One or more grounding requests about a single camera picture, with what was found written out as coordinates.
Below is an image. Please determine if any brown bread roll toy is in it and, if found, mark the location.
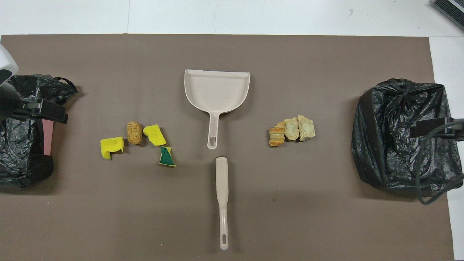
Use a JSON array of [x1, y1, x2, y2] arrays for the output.
[[127, 121, 143, 145]]

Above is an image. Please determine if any black bag lined bin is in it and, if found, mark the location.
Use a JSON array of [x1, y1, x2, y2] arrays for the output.
[[351, 78, 464, 192]]

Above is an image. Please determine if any green and yellow sponge piece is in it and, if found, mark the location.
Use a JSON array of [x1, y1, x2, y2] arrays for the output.
[[159, 146, 177, 167]]

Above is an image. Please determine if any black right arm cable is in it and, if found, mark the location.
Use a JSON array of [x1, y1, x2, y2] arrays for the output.
[[414, 121, 464, 206]]

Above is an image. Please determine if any dark ribbed object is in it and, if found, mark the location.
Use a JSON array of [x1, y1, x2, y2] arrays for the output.
[[431, 0, 464, 31]]

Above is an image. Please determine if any brown table mat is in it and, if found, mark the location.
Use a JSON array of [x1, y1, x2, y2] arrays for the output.
[[0, 34, 455, 261]]

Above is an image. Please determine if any orange striped croissant piece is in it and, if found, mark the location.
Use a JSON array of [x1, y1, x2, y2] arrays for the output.
[[269, 122, 287, 147]]

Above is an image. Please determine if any beige plastic dustpan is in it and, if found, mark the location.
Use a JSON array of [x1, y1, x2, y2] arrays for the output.
[[184, 69, 251, 150]]

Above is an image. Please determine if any pink bin with black bag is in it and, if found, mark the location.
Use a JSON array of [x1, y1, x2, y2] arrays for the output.
[[0, 74, 78, 188]]

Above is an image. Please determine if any beige hand brush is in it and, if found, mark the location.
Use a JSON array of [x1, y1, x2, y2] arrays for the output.
[[215, 157, 229, 250]]

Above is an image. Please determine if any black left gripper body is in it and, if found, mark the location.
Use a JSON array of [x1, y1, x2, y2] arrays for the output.
[[0, 82, 23, 122]]

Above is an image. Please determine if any pale pastry piece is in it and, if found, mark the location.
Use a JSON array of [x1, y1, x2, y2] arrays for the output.
[[297, 115, 316, 142], [283, 118, 300, 142]]

